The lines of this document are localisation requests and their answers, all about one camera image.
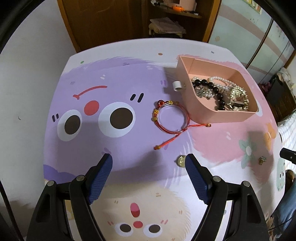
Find wooden door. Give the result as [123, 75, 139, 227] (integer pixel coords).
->
[57, 0, 151, 52]

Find dark bead bracelet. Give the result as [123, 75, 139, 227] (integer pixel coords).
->
[191, 79, 229, 111]

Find wall poster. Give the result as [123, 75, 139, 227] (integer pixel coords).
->
[240, 0, 262, 14]

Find gold hair comb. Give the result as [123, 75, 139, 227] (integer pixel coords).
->
[228, 85, 250, 109]

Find red string bracelet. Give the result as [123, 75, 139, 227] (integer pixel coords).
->
[151, 100, 212, 151]

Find person's leg in jeans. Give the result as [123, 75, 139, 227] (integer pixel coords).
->
[270, 185, 296, 237]

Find dark wooden nightstand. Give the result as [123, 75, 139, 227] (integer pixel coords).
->
[275, 67, 296, 121]

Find large pearl bracelet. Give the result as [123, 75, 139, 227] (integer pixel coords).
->
[209, 75, 238, 91]

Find folded cloths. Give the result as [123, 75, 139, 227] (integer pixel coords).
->
[148, 17, 186, 37]

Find plaid blanket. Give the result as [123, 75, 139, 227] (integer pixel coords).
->
[277, 120, 296, 172]

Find floral pale blue wardrobe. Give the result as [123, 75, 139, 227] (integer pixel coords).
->
[209, 0, 296, 84]

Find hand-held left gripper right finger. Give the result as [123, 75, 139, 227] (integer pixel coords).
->
[184, 153, 270, 241]

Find pink plastic box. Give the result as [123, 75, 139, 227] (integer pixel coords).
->
[173, 55, 259, 123]

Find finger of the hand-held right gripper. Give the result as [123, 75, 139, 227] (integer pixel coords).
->
[279, 148, 296, 165]

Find wooden shelf cabinet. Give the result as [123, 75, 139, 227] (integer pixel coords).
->
[143, 0, 222, 43]

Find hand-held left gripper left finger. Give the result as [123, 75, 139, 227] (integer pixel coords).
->
[26, 153, 114, 241]

